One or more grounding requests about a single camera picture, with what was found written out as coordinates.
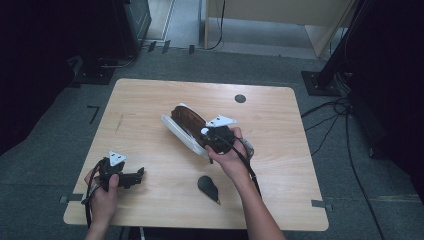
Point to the person's right hand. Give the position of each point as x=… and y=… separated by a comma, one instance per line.
x=233, y=160

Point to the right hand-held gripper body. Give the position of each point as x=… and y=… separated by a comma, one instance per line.
x=222, y=138

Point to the grey tape strip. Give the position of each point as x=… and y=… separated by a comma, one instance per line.
x=71, y=198
x=321, y=204

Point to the dark grey teardrop-shaped sharpener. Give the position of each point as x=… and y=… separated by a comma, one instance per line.
x=206, y=186

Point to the black stand base plate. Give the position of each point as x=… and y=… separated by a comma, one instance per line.
x=320, y=85
x=93, y=73

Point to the person's dark lap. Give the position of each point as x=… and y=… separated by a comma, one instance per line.
x=186, y=235

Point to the black cabinet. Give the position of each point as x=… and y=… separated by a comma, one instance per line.
x=133, y=23

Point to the person's left hand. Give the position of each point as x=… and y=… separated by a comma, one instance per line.
x=103, y=203

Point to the white pencil case brown lining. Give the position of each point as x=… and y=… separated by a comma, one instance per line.
x=185, y=128

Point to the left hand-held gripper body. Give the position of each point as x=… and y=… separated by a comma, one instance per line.
x=108, y=168

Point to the dark round table grommet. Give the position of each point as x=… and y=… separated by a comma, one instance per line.
x=240, y=98

